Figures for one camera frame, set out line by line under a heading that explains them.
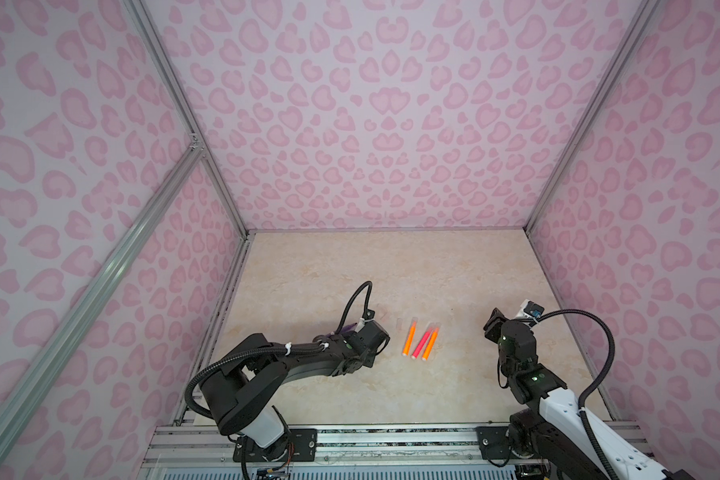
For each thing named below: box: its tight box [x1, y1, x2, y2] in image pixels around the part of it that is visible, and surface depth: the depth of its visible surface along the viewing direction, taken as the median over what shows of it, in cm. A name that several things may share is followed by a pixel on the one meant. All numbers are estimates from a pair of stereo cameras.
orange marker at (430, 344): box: [422, 327, 440, 361], surface depth 92 cm
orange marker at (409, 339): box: [402, 321, 417, 357], surface depth 92 cm
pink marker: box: [411, 328, 432, 360], surface depth 92 cm
